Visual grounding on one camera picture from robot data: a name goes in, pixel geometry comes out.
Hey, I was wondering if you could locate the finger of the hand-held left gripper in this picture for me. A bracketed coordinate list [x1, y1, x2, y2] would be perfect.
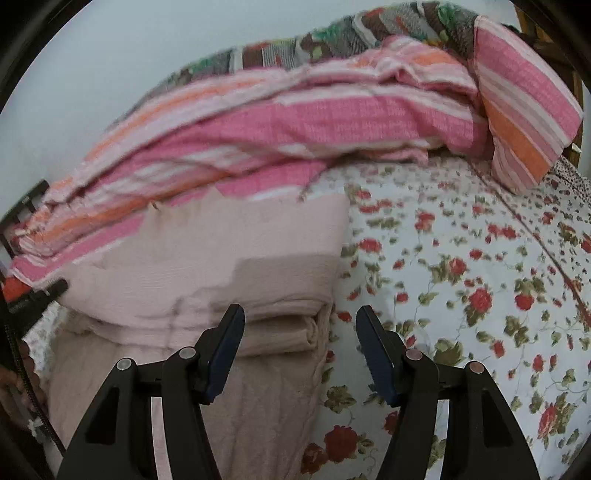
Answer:
[9, 278, 70, 315]

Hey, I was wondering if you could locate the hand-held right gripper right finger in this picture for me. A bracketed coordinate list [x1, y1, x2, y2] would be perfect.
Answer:
[355, 305, 541, 480]

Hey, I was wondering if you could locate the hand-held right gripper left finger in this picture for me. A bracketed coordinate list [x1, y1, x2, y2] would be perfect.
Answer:
[56, 304, 246, 480]

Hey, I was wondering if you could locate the pink knitted towel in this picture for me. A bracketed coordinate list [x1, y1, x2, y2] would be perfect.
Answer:
[46, 193, 350, 480]

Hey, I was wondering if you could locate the floral bed sheet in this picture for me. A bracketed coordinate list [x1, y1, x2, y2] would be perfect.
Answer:
[23, 154, 591, 480]

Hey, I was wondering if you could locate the pink orange striped quilt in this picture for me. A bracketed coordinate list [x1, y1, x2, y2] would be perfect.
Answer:
[9, 36, 491, 288]

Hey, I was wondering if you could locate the pink orange striped pillow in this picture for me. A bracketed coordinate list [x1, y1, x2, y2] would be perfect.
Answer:
[471, 15, 584, 195]

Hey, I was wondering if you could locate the multicoloured patchwork blanket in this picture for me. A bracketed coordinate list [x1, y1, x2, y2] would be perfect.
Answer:
[124, 0, 482, 118]

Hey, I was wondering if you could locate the black cable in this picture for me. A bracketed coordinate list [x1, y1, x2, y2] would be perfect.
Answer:
[4, 323, 68, 455]

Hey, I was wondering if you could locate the black metal frame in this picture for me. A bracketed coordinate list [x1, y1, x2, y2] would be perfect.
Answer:
[0, 179, 51, 259]

